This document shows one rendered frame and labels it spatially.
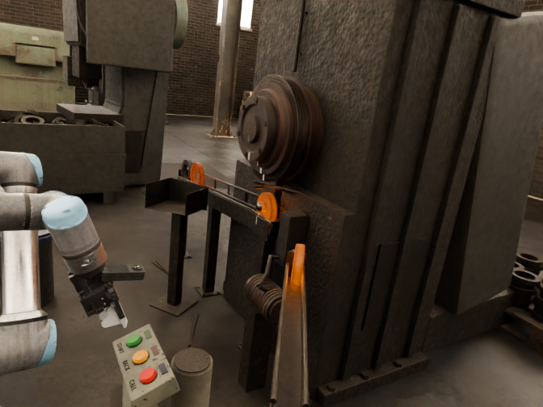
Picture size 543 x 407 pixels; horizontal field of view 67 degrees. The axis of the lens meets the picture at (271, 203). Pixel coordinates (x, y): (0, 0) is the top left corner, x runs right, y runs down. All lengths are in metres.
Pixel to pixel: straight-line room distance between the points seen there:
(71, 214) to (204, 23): 11.60
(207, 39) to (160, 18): 8.11
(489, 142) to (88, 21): 3.32
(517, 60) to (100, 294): 1.86
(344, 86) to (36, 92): 9.44
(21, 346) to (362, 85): 1.46
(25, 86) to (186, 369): 9.75
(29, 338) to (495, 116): 2.01
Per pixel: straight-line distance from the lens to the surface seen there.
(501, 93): 2.10
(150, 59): 4.35
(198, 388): 1.31
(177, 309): 2.49
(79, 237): 1.03
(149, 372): 1.13
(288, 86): 1.74
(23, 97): 10.72
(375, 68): 1.59
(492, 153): 2.16
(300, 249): 1.45
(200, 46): 12.40
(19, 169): 1.66
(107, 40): 4.22
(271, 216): 1.90
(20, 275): 1.62
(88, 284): 1.12
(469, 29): 1.89
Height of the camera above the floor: 1.34
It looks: 17 degrees down
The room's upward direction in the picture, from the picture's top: 7 degrees clockwise
